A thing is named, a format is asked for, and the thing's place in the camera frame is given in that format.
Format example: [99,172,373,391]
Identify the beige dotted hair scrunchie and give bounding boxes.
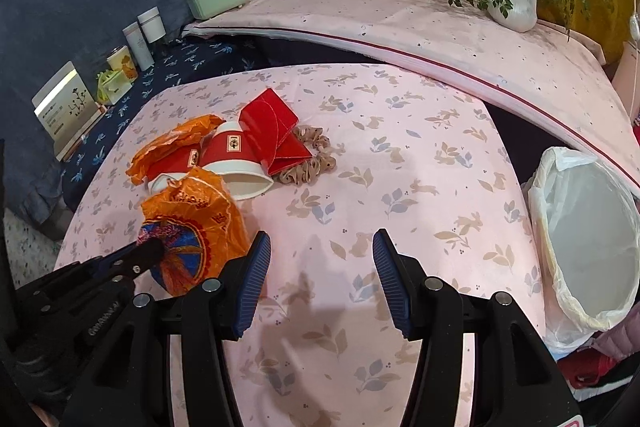
[272,124,336,186]

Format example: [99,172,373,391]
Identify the orange patterned tin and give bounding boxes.
[106,46,138,81]

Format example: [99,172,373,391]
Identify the small green white box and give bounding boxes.
[96,69,131,105]

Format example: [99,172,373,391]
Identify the red paper cup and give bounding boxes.
[200,121,273,202]
[146,145,200,194]

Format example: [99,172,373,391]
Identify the pink appliance box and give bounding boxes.
[612,41,640,120]

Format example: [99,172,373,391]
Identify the orange blue snack wrapper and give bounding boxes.
[138,167,250,297]

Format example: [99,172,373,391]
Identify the tall white bottle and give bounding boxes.
[122,22,154,72]

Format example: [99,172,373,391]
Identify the white lamp cable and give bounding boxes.
[627,0,640,118]

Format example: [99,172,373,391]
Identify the white cylindrical jar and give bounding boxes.
[138,6,166,43]

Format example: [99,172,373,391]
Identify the pink dotted cushion mat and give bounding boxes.
[184,0,639,194]

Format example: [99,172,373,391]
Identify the white card sign stand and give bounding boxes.
[32,61,105,161]

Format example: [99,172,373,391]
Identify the pink quilted jacket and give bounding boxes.
[591,303,640,362]

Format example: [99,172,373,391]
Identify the trash bin with white bag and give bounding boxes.
[524,146,639,359]

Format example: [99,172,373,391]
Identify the red paper envelope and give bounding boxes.
[239,89,311,176]

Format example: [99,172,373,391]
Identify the orange plastic bag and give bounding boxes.
[126,114,224,185]

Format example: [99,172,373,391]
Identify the navy floral cloth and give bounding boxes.
[60,37,262,208]

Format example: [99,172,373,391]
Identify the red bag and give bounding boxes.
[558,348,617,389]

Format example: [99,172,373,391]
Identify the pink rabbit print tablecloth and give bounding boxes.
[58,64,544,426]

